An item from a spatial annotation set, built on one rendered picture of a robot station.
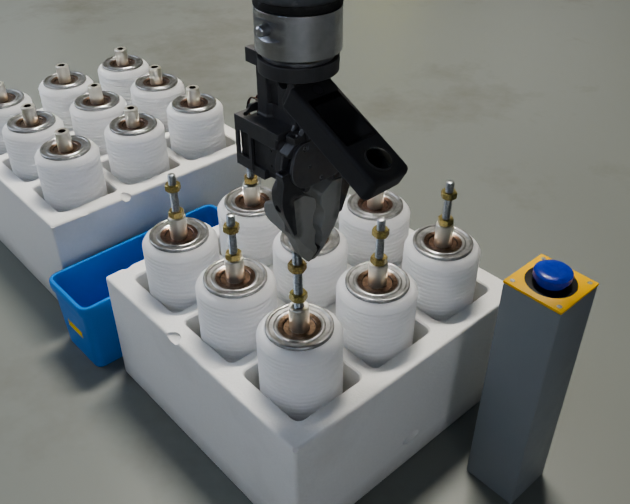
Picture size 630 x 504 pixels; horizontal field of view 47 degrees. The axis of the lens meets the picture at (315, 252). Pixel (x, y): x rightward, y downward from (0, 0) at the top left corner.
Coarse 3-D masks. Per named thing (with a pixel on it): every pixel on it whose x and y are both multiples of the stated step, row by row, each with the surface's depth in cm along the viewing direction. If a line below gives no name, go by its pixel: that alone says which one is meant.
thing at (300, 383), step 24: (264, 336) 78; (336, 336) 78; (264, 360) 78; (288, 360) 76; (312, 360) 76; (336, 360) 79; (264, 384) 81; (288, 384) 78; (312, 384) 78; (336, 384) 81; (288, 408) 80; (312, 408) 80
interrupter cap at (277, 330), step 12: (276, 312) 81; (288, 312) 81; (312, 312) 81; (324, 312) 81; (276, 324) 79; (288, 324) 80; (312, 324) 80; (324, 324) 79; (276, 336) 78; (288, 336) 78; (300, 336) 78; (312, 336) 78; (324, 336) 78; (288, 348) 76; (300, 348) 76; (312, 348) 77
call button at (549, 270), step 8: (536, 264) 76; (544, 264) 75; (552, 264) 75; (560, 264) 75; (536, 272) 75; (544, 272) 74; (552, 272) 74; (560, 272) 74; (568, 272) 74; (536, 280) 75; (544, 280) 74; (552, 280) 73; (560, 280) 73; (568, 280) 74; (544, 288) 75; (552, 288) 74; (560, 288) 74
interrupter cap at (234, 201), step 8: (232, 192) 101; (240, 192) 101; (264, 192) 101; (224, 200) 99; (232, 200) 99; (240, 200) 100; (264, 200) 100; (232, 208) 98; (240, 208) 98; (248, 208) 98; (256, 208) 98; (248, 216) 97; (256, 216) 97
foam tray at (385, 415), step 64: (128, 320) 98; (192, 320) 92; (448, 320) 91; (192, 384) 89; (256, 384) 87; (384, 384) 82; (448, 384) 94; (256, 448) 82; (320, 448) 78; (384, 448) 89
